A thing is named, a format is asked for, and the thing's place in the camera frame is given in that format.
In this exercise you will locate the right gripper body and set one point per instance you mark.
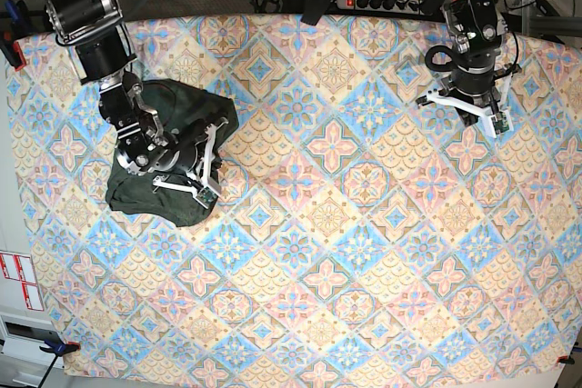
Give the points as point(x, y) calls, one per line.
point(184, 153)

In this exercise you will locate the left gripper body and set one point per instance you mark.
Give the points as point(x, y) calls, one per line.
point(472, 85)

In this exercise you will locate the dark green long-sleeve shirt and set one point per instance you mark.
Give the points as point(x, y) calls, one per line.
point(200, 106)

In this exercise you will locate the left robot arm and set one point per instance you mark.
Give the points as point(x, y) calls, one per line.
point(477, 31)

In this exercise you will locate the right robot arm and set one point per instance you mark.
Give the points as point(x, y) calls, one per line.
point(97, 32)

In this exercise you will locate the patterned tile tablecloth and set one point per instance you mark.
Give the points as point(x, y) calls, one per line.
point(359, 241)

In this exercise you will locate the white red labelled stickers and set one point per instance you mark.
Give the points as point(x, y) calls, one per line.
point(19, 287)

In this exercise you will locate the red black clamp top left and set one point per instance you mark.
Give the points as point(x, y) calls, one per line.
point(10, 48)

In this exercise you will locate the blue clamp bottom left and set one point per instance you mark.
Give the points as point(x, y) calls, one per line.
point(58, 350)

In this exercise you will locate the red clamp bottom right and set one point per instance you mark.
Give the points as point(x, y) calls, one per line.
point(566, 360)

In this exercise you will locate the black power strip red switch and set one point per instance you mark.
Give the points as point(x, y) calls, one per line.
point(383, 6)

